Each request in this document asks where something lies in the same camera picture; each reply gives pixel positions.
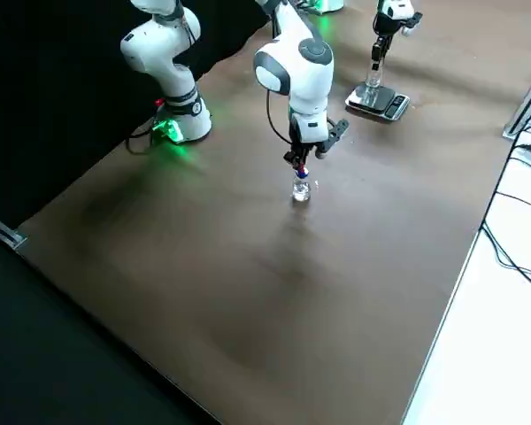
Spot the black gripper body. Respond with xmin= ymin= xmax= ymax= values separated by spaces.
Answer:
xmin=289 ymin=112 xmax=322 ymax=158
xmin=375 ymin=14 xmax=403 ymax=38

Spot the clear glass bottle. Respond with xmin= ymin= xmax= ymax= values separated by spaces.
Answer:
xmin=364 ymin=66 xmax=383 ymax=106

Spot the clear dropper bottle blue cap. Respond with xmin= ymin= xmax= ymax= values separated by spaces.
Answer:
xmin=291 ymin=172 xmax=312 ymax=203

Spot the silver electronic balance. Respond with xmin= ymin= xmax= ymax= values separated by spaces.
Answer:
xmin=344 ymin=82 xmax=412 ymax=121

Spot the white side table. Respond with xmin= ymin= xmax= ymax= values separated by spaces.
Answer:
xmin=402 ymin=101 xmax=531 ymax=425

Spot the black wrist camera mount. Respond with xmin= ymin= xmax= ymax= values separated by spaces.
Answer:
xmin=316 ymin=118 xmax=350 ymax=159

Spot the aluminium frame post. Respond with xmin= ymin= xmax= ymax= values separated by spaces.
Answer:
xmin=502 ymin=61 xmax=531 ymax=139

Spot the black arm base cable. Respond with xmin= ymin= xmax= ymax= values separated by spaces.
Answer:
xmin=125 ymin=122 xmax=161 ymax=157

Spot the aluminium frame rail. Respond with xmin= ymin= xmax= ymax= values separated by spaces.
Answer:
xmin=0 ymin=208 xmax=27 ymax=250

